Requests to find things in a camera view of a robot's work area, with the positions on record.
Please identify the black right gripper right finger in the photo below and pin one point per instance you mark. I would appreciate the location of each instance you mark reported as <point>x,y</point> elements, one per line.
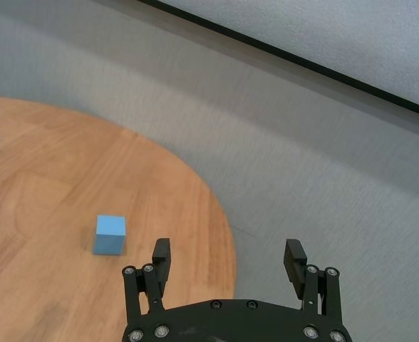
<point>302,278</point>

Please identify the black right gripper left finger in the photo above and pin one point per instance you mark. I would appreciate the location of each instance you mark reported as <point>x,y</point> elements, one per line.
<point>152,281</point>

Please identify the blue cube block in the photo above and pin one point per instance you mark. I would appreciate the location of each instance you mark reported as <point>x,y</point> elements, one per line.
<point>109,237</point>

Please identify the black wall rail strip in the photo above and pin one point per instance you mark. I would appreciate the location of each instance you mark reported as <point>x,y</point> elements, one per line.
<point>288,55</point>

